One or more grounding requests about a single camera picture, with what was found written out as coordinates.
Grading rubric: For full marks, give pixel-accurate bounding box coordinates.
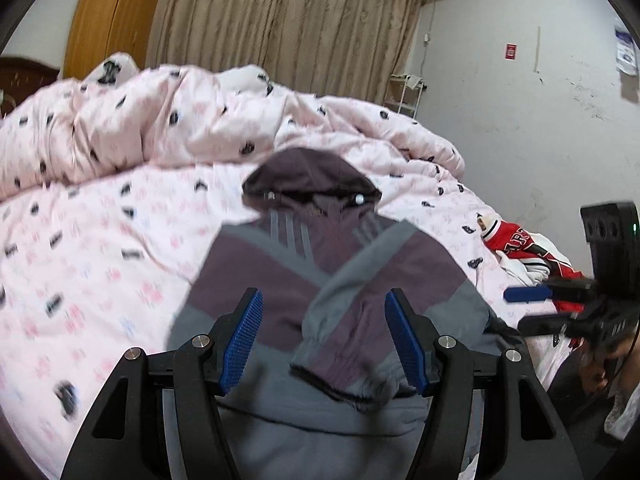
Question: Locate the grey purple zip jacket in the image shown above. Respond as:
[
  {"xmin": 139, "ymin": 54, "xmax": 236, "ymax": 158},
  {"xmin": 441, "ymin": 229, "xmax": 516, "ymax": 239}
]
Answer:
[{"xmin": 167, "ymin": 148, "xmax": 522, "ymax": 479}]

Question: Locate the red white garment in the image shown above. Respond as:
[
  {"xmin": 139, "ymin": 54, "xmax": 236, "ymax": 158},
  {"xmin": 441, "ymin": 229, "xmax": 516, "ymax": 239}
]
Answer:
[{"xmin": 476, "ymin": 214, "xmax": 585, "ymax": 286}]

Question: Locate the black clothed operator body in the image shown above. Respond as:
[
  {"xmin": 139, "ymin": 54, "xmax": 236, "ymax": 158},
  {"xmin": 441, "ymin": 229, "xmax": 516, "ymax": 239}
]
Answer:
[{"xmin": 548, "ymin": 330, "xmax": 639, "ymax": 479}]

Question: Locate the white shelf rack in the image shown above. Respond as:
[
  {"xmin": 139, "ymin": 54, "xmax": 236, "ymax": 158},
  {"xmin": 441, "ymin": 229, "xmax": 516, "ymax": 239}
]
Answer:
[{"xmin": 383, "ymin": 74, "xmax": 426, "ymax": 119}]

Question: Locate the pink cat print duvet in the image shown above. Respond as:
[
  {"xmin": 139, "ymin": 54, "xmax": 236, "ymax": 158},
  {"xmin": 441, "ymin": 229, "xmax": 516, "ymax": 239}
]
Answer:
[{"xmin": 1, "ymin": 53, "xmax": 529, "ymax": 479}]

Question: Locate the beige curtain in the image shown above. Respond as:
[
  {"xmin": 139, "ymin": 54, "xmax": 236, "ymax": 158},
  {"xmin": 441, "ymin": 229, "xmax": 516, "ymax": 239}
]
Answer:
[{"xmin": 145, "ymin": 0, "xmax": 422, "ymax": 103}]

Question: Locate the dark wooden headboard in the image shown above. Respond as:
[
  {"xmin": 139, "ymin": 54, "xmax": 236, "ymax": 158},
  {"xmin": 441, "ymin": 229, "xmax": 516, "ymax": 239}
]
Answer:
[{"xmin": 0, "ymin": 56, "xmax": 60, "ymax": 115}]

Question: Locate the orange wooden wardrobe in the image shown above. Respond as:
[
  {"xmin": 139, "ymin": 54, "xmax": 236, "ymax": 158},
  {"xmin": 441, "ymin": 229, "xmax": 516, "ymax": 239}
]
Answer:
[{"xmin": 63, "ymin": 0, "xmax": 158, "ymax": 79}]

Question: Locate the wall paper notice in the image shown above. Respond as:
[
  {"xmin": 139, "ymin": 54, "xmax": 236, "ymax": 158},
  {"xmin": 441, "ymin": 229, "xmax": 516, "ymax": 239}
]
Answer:
[{"xmin": 614, "ymin": 18, "xmax": 638, "ymax": 77}]

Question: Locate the red wall sticker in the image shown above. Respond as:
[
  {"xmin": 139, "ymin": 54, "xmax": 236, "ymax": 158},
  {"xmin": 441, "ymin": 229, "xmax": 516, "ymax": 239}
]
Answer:
[{"xmin": 504, "ymin": 44, "xmax": 516, "ymax": 61}]

